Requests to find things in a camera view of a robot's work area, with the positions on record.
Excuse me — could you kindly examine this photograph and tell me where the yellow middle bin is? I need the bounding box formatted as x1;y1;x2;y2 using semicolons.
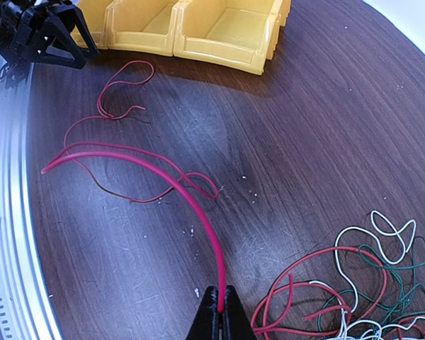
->
106;0;178;57

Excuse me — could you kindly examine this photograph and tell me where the thick red cable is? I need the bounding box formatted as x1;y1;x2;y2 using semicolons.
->
250;246;425;337

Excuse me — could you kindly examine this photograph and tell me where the yellow bin near front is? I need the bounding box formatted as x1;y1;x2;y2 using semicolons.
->
75;0;113;50

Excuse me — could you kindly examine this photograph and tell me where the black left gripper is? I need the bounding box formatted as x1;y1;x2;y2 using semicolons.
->
0;1;98;69

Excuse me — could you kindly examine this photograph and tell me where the yellow bin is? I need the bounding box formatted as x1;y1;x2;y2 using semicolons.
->
75;0;113;50
106;0;178;57
173;0;291;75

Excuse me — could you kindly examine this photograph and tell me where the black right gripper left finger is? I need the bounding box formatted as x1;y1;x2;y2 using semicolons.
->
186;286;220;340

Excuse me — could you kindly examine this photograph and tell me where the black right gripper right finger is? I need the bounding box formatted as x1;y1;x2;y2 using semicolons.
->
222;285;256;340

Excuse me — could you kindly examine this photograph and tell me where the yellow far bin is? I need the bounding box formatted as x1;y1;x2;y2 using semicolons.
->
173;0;291;75

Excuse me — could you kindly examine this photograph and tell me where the aluminium front rail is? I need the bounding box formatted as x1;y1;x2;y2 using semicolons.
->
0;70;63;339

